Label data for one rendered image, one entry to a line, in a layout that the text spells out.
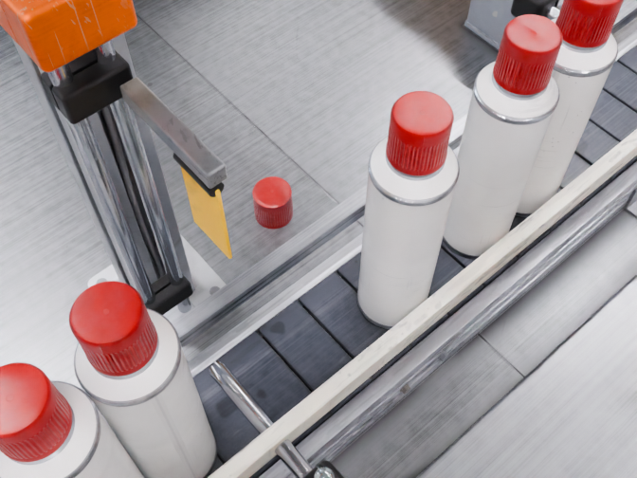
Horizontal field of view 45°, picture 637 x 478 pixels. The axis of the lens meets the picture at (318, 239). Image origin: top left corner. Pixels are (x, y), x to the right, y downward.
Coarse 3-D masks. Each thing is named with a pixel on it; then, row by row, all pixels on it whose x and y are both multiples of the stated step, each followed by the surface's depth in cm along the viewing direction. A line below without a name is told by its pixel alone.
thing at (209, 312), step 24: (624, 24) 63; (456, 144) 56; (360, 192) 52; (336, 216) 51; (360, 216) 53; (288, 240) 50; (312, 240) 50; (264, 264) 49; (288, 264) 50; (240, 288) 48; (192, 312) 47; (216, 312) 48; (192, 336) 47
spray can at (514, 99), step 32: (512, 32) 43; (544, 32) 43; (512, 64) 44; (544, 64) 43; (480, 96) 46; (512, 96) 45; (544, 96) 46; (480, 128) 48; (512, 128) 46; (544, 128) 47; (480, 160) 50; (512, 160) 49; (480, 192) 52; (512, 192) 52; (448, 224) 58; (480, 224) 55
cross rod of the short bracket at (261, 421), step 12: (216, 372) 51; (228, 372) 51; (228, 384) 50; (240, 384) 50; (228, 396) 50; (240, 396) 50; (240, 408) 50; (252, 408) 49; (252, 420) 49; (264, 420) 49; (288, 444) 48; (288, 456) 48; (300, 456) 48; (288, 468) 48; (300, 468) 47; (312, 468) 48
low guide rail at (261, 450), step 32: (608, 160) 60; (576, 192) 58; (544, 224) 57; (480, 256) 55; (512, 256) 57; (448, 288) 54; (416, 320) 52; (384, 352) 51; (352, 384) 50; (288, 416) 49; (320, 416) 50; (256, 448) 48
